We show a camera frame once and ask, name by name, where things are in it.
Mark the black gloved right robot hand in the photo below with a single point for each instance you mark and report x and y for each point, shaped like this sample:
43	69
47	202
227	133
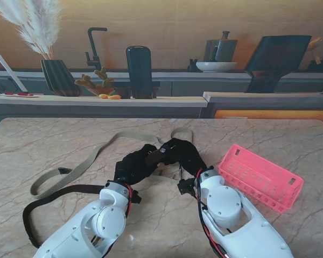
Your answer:
185	156

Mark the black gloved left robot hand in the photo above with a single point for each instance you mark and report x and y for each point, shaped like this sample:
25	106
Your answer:
134	166

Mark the dark brown woven belt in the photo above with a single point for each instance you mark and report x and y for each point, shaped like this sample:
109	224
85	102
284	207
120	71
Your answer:
83	186

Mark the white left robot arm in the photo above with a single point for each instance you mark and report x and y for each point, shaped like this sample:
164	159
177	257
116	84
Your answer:
107	220

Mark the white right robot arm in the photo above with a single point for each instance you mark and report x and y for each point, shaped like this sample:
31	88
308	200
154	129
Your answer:
223	201

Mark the beige woven belt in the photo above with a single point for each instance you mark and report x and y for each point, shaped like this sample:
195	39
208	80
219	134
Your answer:
137	136

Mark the pink plastic storage basket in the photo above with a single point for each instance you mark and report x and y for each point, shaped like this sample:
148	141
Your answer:
261	177

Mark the yellow lemons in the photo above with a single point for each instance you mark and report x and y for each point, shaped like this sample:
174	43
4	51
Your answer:
110	96

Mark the small black figurine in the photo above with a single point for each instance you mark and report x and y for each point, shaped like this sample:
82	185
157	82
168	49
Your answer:
192	65

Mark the green cactus plant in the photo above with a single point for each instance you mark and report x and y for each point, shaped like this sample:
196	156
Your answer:
97	80

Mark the white speckled bowl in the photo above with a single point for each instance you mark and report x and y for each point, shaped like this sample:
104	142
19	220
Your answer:
215	66

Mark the tall black appliance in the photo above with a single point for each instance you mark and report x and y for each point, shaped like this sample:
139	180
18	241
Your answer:
139	70

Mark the grey lidded pot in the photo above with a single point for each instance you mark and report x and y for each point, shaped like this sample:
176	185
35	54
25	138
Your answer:
223	49

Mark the dark ribbed vase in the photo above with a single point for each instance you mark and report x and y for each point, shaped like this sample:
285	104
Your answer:
59	78

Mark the black kitchen faucet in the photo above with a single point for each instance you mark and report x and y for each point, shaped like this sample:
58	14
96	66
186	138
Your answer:
92	48

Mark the dark angular stand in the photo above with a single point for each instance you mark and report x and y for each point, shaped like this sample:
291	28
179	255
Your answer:
277	61

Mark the plate with red food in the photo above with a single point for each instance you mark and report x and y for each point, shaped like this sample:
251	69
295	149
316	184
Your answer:
19	94

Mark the white leaning board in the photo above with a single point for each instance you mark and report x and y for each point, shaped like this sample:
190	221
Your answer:
10	72

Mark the white pampas grass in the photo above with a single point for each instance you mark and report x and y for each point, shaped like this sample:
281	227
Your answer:
35	24

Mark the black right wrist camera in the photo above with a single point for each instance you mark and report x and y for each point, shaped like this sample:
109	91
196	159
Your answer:
185	186

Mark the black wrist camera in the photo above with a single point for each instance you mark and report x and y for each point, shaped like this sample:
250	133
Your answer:
185	186
136	197

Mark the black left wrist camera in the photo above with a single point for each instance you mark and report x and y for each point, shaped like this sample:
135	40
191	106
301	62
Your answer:
136	197

